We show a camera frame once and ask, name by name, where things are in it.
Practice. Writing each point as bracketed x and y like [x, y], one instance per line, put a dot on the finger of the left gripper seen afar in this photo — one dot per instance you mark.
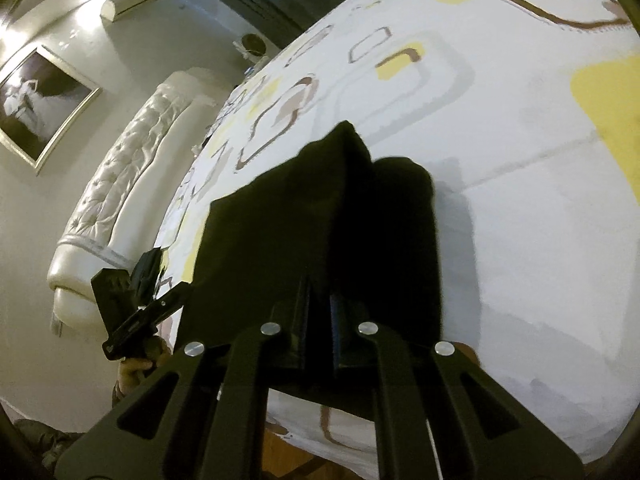
[165, 306]

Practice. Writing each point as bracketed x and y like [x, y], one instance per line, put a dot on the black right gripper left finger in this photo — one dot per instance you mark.
[202, 414]

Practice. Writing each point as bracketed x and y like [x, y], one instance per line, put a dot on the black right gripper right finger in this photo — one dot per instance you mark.
[436, 413]

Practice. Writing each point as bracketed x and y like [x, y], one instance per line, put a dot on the black pants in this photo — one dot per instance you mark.
[349, 238]

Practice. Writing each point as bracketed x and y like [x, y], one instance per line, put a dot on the person's left hand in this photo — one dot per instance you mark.
[131, 370]

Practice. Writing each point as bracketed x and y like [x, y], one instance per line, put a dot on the cream tufted headboard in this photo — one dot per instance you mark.
[118, 215]

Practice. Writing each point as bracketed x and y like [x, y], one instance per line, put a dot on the small round bedside fan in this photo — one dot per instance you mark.
[252, 47]

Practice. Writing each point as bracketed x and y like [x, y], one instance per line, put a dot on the patterned white bed cover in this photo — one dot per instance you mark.
[526, 115]

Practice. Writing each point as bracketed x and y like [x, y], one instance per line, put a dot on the framed wall picture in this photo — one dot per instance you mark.
[41, 97]

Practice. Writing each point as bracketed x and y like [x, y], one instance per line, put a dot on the white wall air conditioner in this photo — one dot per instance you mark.
[114, 10]

